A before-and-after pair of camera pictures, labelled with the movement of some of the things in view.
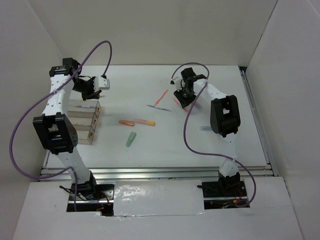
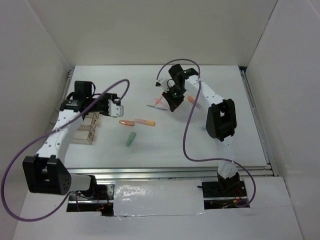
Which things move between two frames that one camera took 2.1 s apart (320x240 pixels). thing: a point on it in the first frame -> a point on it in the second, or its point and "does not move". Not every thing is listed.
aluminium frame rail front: x=202 y=173 does not move
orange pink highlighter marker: x=143 y=121 does not move
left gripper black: x=94 y=95 -> x=108 y=96
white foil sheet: x=134 y=198 does not move
